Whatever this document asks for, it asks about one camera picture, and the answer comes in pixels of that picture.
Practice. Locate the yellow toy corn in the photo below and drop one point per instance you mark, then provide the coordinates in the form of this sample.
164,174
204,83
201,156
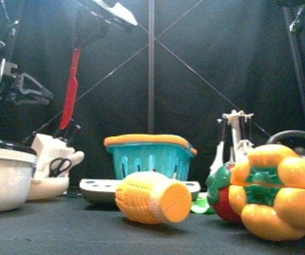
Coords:
153,199

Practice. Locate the black frame pole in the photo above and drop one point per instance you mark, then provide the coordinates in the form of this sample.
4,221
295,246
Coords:
151,66
299,73

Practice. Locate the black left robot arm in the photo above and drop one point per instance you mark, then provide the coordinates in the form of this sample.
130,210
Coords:
26,89

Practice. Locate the teal basket with orange rim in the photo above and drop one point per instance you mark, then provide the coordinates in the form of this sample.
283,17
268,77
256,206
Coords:
150,156

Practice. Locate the yellow toy bell pepper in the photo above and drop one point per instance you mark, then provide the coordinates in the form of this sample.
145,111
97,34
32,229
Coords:
275,196

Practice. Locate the red toy knife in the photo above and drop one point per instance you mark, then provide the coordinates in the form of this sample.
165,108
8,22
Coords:
70,93

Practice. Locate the white toy knife block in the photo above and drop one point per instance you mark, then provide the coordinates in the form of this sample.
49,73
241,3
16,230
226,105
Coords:
49,152

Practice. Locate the white bowl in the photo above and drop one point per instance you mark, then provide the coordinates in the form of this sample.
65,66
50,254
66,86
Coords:
6,172

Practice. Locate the black toy scissors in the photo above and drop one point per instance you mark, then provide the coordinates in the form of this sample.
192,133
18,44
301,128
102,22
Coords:
61,167

